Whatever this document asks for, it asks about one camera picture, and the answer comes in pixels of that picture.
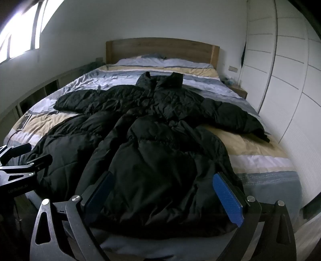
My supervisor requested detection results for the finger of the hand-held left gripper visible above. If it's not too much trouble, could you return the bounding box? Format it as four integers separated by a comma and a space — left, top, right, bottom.
0, 155, 53, 187
0, 144, 32, 163

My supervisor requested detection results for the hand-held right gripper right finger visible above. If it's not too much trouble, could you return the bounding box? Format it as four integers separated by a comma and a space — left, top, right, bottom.
212, 172, 298, 261

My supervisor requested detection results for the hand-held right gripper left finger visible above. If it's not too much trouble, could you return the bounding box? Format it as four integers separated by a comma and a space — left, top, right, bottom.
30, 172, 115, 261

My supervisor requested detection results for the black puffer jacket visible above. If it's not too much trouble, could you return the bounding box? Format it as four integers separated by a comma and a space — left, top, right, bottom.
24, 71, 271, 238

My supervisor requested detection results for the smartphone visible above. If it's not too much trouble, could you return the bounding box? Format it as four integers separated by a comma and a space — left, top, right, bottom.
15, 114, 32, 132

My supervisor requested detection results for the bed with striped duvet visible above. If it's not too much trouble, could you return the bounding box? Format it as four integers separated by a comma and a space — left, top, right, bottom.
2, 60, 303, 261

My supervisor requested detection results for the white low shelf unit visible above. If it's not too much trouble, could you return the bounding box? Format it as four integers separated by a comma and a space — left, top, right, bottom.
0, 65, 84, 142

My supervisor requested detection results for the wooden nightstand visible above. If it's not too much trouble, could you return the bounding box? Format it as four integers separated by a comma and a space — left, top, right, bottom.
230, 85, 248, 99

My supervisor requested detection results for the window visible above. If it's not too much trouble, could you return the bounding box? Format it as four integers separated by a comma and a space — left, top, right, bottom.
0, 0, 55, 64

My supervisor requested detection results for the striped pillow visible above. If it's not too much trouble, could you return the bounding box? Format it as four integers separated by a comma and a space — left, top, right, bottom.
116, 53, 167, 67
160, 58, 214, 69

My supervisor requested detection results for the white wardrobe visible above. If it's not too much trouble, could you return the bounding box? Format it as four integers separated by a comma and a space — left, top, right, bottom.
238, 0, 321, 204

